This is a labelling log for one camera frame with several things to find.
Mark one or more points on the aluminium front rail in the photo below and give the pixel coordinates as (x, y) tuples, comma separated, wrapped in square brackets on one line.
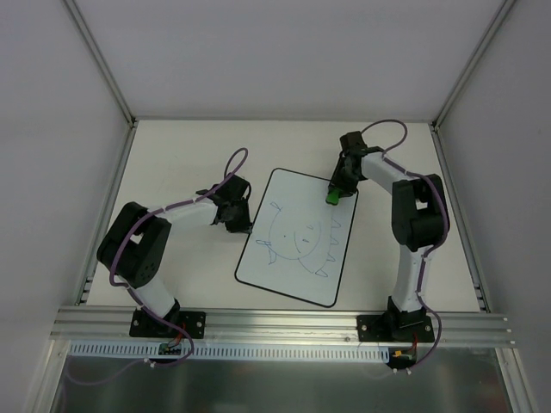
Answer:
[(460, 329)]

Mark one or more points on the right aluminium frame post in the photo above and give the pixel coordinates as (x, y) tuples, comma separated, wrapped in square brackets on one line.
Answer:
[(496, 23)]

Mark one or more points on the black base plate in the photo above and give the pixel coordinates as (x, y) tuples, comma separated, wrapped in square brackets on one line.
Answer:
[(381, 328), (145, 326)]

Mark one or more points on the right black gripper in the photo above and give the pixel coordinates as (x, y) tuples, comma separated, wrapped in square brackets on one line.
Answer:
[(342, 182)]

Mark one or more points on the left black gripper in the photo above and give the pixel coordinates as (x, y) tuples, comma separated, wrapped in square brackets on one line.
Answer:
[(237, 213)]

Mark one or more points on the green whiteboard eraser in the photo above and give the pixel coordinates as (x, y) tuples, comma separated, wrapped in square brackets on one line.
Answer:
[(333, 196)]

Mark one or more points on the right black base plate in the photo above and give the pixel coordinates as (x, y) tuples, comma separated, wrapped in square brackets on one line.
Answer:
[(381, 328)]

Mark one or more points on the left aluminium frame post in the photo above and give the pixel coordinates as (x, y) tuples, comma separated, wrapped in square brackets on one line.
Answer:
[(83, 28)]

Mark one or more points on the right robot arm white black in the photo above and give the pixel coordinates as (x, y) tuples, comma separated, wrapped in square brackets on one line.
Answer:
[(420, 225)]

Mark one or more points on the white whiteboard black frame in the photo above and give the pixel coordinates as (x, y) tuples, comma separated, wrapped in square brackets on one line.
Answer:
[(298, 242)]

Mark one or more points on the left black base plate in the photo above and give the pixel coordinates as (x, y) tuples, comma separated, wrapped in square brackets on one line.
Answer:
[(145, 326)]

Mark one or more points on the aluminium frame post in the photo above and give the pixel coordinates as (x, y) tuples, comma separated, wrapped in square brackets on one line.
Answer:
[(83, 28), (496, 23)]

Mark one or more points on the white slotted cable duct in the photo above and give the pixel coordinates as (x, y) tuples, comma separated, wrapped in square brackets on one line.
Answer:
[(229, 351)]

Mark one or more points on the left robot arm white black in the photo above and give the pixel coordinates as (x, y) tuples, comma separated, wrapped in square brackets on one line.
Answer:
[(134, 246)]

